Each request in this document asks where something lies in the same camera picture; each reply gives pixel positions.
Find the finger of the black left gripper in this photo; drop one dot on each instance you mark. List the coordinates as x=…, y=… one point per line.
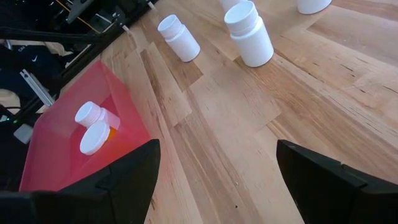
x=93, y=202
x=335, y=196

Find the orange pill bottle white cap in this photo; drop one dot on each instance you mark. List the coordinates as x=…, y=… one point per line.
x=94, y=137

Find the red plastic basket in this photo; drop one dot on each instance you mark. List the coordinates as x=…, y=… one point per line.
x=56, y=161

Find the small white grey block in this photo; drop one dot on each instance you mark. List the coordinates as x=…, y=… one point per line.
x=23, y=133

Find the person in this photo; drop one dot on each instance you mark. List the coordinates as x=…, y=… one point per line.
x=34, y=65

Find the silver aluminium bracket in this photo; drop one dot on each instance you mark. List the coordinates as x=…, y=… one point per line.
x=37, y=88

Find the black aluminium table frame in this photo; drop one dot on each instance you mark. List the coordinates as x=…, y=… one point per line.
x=102, y=37

